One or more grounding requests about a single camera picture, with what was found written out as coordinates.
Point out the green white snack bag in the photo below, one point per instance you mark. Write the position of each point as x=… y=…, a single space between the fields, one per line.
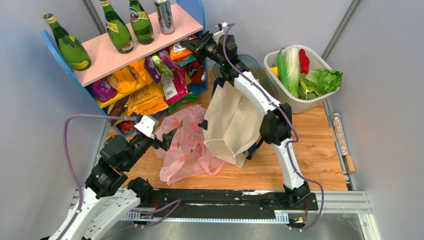
x=189 y=97

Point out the blue pink snack shelf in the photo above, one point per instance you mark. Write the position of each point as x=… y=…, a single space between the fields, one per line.
x=188 y=17

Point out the green glass bottle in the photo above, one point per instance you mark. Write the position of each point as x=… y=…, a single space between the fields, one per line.
x=69 y=46
x=140 y=23
x=117 y=30

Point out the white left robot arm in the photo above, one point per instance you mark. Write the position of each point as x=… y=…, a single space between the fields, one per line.
x=88 y=221

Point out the teal transparent plastic tray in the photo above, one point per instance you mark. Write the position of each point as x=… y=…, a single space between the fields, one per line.
x=255 y=69

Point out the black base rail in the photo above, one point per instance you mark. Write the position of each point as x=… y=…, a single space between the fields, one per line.
x=227 y=204

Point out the orange snack bag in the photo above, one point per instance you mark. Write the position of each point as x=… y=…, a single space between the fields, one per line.
x=130 y=77

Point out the honey dijon chips bag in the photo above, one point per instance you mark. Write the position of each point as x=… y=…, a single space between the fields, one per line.
x=147 y=100

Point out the green leafy vegetable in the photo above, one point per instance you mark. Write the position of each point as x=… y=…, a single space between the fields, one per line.
x=306 y=91

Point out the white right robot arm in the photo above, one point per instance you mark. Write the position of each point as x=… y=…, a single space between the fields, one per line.
x=276 y=128

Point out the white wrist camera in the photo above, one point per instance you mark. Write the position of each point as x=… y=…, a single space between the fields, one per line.
x=220 y=30
x=147 y=126

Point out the glass tube of beads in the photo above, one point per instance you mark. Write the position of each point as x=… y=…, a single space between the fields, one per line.
x=337 y=124

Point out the red hand cooked chips bag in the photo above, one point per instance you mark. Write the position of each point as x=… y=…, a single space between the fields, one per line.
x=174 y=87

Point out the silver drink can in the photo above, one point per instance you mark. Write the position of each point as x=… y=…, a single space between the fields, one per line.
x=164 y=15

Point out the green glass bottle middle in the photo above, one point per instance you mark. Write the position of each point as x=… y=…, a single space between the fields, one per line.
x=117 y=30

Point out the green glass bottle right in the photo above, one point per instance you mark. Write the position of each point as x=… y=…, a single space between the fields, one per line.
x=140 y=23

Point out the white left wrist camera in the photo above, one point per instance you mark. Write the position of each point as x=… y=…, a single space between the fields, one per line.
x=147 y=126

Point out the red chili pepper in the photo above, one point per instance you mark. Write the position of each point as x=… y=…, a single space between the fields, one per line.
x=304 y=61

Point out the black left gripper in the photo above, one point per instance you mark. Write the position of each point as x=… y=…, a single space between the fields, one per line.
x=167 y=139

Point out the red dark snack bag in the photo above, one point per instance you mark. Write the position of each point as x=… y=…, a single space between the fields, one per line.
x=196 y=72

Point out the long green chili pepper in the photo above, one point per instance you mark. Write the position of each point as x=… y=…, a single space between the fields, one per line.
x=282 y=69

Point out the purple snack bag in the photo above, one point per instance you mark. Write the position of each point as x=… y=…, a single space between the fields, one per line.
x=102 y=90

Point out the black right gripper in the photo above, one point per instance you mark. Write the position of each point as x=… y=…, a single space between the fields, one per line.
x=198 y=44

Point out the colourful striped candy packet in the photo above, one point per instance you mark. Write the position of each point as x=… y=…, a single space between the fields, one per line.
x=161 y=66

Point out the green glass bottle left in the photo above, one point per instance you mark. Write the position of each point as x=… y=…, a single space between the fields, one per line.
x=69 y=46

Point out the yellow bell pepper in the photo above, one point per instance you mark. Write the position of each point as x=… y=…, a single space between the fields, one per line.
x=275 y=71

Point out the purple candy packet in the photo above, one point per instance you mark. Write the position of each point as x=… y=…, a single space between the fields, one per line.
x=151 y=68

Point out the pink plastic grocery bag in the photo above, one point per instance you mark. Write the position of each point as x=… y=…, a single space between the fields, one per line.
x=187 y=156

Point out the cream canvas tote bag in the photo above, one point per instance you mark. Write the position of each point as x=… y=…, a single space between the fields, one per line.
x=233 y=125

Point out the orange foxs candy bag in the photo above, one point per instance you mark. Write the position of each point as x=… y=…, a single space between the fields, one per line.
x=177 y=52

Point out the red patterned snack bag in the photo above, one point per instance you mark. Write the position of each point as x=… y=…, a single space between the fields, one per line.
x=126 y=126

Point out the teal foxs candy bag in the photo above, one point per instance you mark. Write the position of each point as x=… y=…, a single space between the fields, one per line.
x=186 y=60

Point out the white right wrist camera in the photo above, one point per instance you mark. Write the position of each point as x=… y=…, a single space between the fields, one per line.
x=220 y=30

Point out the pink candy packet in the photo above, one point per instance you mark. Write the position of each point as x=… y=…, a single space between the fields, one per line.
x=166 y=58

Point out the brown snack bag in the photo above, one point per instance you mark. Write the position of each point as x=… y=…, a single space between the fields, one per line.
x=119 y=107

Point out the green lettuce leaf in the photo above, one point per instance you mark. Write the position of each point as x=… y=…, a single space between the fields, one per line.
x=324 y=80

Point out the napa cabbage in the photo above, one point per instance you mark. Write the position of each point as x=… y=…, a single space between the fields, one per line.
x=292 y=63

